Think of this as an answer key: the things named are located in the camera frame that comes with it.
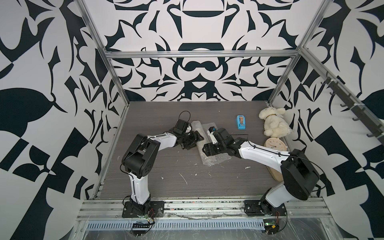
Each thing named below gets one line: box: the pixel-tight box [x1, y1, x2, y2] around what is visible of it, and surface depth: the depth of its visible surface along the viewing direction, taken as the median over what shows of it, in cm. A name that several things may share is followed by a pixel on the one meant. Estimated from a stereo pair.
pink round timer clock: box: [264, 137, 288, 152], surface depth 96 cm
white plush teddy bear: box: [258, 107, 294, 138], surface depth 101 cm
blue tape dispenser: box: [236, 115, 246, 130], surface depth 107 cm
